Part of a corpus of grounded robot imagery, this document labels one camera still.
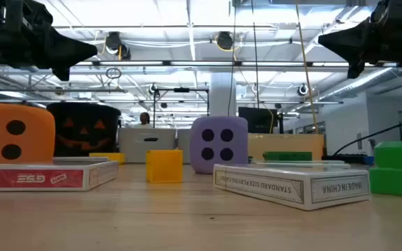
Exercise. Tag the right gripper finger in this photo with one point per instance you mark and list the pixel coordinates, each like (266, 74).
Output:
(351, 43)
(353, 71)

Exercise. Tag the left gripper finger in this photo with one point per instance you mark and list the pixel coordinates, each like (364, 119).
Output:
(72, 50)
(62, 74)

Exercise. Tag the orange foam die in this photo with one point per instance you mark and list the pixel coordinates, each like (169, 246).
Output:
(12, 139)

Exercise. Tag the black and white card deck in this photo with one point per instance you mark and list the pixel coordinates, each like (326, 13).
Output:
(80, 160)

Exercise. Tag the small blue brick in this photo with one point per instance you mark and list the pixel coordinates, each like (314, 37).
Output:
(368, 160)

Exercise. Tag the small yellow brick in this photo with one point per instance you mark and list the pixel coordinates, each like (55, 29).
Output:
(164, 166)

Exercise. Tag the black pumpkin face bucket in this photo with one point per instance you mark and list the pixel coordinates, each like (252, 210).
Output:
(82, 118)

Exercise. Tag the person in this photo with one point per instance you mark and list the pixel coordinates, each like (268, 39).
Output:
(145, 118)

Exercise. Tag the yellow-orange flat brick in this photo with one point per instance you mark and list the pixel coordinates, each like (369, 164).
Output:
(112, 157)

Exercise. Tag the orange plastic bin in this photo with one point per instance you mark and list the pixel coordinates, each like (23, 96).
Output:
(284, 141)

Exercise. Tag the black monitor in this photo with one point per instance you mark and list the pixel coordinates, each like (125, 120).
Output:
(258, 120)

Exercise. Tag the grey plastic bin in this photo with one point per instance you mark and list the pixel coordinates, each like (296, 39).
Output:
(183, 146)
(145, 146)

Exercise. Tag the white building column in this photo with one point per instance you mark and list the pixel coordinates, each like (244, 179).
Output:
(222, 94)

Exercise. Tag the grey white card deck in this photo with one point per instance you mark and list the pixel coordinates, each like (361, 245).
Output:
(274, 188)

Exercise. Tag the purple foam die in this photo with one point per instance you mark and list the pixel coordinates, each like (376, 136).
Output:
(218, 144)

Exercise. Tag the black background rig frame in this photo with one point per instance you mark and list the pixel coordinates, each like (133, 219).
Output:
(181, 90)

